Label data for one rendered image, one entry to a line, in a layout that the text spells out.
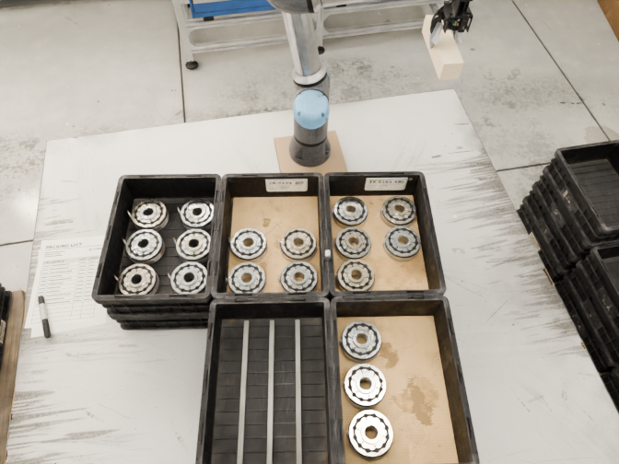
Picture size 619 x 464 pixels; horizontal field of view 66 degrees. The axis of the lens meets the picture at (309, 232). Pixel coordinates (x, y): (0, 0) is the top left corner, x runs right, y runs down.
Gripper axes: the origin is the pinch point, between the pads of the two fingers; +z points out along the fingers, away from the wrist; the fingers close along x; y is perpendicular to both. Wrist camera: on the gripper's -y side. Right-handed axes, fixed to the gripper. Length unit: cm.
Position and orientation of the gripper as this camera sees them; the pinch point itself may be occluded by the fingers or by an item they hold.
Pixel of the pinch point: (442, 42)
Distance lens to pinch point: 165.5
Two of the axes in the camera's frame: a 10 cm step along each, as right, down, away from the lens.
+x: 9.9, -0.8, 0.6
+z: -0.1, 5.3, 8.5
